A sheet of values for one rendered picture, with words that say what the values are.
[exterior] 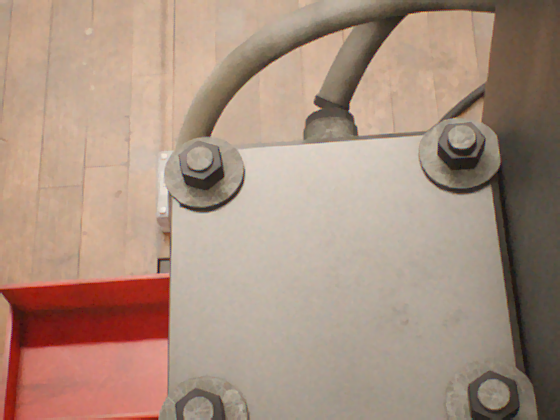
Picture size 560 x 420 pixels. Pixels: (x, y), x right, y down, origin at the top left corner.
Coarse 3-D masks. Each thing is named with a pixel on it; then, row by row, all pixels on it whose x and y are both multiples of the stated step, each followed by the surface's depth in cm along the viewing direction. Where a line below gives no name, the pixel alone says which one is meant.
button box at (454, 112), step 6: (474, 90) 102; (480, 90) 102; (468, 96) 102; (474, 96) 102; (480, 96) 102; (462, 102) 101; (468, 102) 101; (456, 108) 101; (462, 108) 101; (450, 114) 101; (456, 114) 101
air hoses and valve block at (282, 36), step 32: (352, 0) 31; (384, 0) 31; (416, 0) 31; (448, 0) 31; (480, 0) 32; (256, 32) 32; (288, 32) 31; (320, 32) 31; (352, 32) 33; (384, 32) 32; (224, 64) 33; (256, 64) 32; (352, 64) 33; (224, 96) 33; (320, 96) 33; (352, 96) 33; (192, 128) 35
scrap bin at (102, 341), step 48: (0, 288) 91; (48, 288) 92; (96, 288) 92; (144, 288) 92; (48, 336) 95; (96, 336) 95; (144, 336) 94; (48, 384) 93; (96, 384) 93; (144, 384) 92
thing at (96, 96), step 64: (64, 0) 112; (128, 0) 111; (192, 0) 111; (256, 0) 110; (320, 0) 109; (0, 64) 109; (64, 64) 109; (128, 64) 108; (192, 64) 107; (320, 64) 106; (384, 64) 105; (448, 64) 105; (0, 128) 106; (64, 128) 105; (128, 128) 105; (256, 128) 103; (384, 128) 102; (0, 192) 103; (64, 192) 102; (128, 192) 101; (0, 256) 100; (64, 256) 99; (128, 256) 98; (0, 320) 97; (0, 384) 94
